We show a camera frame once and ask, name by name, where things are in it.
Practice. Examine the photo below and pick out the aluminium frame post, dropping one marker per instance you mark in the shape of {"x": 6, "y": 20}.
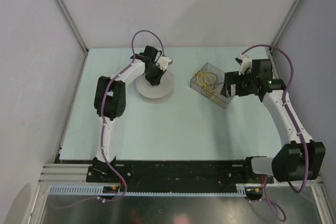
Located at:
{"x": 291, "y": 13}
{"x": 71, "y": 24}

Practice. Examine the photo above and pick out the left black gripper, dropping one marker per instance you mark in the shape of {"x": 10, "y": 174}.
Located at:
{"x": 156, "y": 81}

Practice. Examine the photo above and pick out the white plastic spool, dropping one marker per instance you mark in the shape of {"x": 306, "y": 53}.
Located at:
{"x": 164, "y": 88}

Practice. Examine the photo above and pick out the left aluminium frame post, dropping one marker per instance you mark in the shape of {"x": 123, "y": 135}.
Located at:
{"x": 71, "y": 24}

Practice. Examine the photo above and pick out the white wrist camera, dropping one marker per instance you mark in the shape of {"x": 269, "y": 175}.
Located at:
{"x": 164, "y": 62}
{"x": 245, "y": 63}

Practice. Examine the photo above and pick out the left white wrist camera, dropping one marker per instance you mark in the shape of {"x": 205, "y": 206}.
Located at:
{"x": 164, "y": 62}

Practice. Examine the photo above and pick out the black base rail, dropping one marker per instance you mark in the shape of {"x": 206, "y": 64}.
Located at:
{"x": 180, "y": 177}

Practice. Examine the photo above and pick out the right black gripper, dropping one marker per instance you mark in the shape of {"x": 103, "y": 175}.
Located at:
{"x": 231, "y": 78}

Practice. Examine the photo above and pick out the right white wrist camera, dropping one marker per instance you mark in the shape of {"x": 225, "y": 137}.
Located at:
{"x": 245, "y": 63}

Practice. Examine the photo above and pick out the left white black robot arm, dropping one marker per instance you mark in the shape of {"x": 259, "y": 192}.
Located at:
{"x": 110, "y": 100}

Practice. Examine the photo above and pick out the right aluminium frame post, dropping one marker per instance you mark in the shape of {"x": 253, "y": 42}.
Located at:
{"x": 291, "y": 13}

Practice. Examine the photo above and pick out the clear plastic box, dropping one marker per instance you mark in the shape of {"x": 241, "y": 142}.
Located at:
{"x": 208, "y": 81}

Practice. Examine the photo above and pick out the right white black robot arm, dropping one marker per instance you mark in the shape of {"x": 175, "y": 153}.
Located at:
{"x": 300, "y": 157}

